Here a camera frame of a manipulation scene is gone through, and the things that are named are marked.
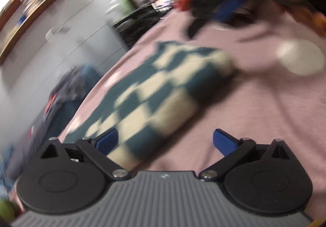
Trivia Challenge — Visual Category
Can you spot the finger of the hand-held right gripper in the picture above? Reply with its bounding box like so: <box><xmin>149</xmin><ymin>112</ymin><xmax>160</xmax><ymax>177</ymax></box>
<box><xmin>212</xmin><ymin>0</ymin><xmax>246</xmax><ymax>23</ymax></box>
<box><xmin>186</xmin><ymin>14</ymin><xmax>220</xmax><ymax>39</ymax></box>

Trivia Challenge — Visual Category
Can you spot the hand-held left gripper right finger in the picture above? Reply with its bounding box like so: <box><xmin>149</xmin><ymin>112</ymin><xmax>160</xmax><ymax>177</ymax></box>
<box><xmin>198</xmin><ymin>128</ymin><xmax>291</xmax><ymax>182</ymax></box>

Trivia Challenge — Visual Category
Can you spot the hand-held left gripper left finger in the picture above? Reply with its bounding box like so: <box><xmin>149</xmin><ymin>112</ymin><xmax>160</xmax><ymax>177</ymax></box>
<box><xmin>40</xmin><ymin>128</ymin><xmax>129</xmax><ymax>181</ymax></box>

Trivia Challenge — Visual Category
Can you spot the teal and cream checkered sweater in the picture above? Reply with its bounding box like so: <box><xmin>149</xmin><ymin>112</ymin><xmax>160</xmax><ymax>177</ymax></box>
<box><xmin>64</xmin><ymin>41</ymin><xmax>236</xmax><ymax>170</ymax></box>

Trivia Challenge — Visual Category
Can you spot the pile of clothes on floor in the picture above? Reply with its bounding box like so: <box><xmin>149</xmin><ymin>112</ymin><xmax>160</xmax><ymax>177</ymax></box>
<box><xmin>5</xmin><ymin>64</ymin><xmax>108</xmax><ymax>180</ymax></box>

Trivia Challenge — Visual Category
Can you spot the pink spotted deer blanket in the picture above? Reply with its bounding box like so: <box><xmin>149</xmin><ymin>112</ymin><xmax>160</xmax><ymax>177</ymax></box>
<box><xmin>57</xmin><ymin>0</ymin><xmax>326</xmax><ymax>218</ymax></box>

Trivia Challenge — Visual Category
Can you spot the grey towel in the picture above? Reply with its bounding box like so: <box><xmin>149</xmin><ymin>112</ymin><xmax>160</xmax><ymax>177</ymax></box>
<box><xmin>48</xmin><ymin>65</ymin><xmax>88</xmax><ymax>106</ymax></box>

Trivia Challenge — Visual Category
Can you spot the red cloth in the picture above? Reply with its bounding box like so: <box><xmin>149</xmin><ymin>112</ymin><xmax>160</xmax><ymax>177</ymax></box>
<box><xmin>44</xmin><ymin>91</ymin><xmax>58</xmax><ymax>113</ymax></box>

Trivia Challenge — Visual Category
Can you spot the group of bottles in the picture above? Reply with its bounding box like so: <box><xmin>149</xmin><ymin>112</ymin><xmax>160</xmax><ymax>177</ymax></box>
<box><xmin>107</xmin><ymin>0</ymin><xmax>136</xmax><ymax>14</ymax></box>

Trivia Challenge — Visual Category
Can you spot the wooden wall shelf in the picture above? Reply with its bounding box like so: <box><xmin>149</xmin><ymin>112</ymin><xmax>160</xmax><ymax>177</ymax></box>
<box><xmin>0</xmin><ymin>0</ymin><xmax>70</xmax><ymax>65</ymax></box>

